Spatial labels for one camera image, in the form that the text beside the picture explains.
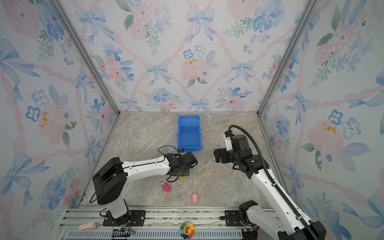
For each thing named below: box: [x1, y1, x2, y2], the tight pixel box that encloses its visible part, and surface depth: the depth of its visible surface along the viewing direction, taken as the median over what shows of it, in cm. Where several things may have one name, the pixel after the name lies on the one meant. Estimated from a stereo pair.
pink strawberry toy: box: [161, 181, 172, 194], surface depth 84 cm
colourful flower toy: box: [180, 221, 196, 239], surface depth 71 cm
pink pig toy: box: [192, 193, 198, 203], surface depth 81 cm
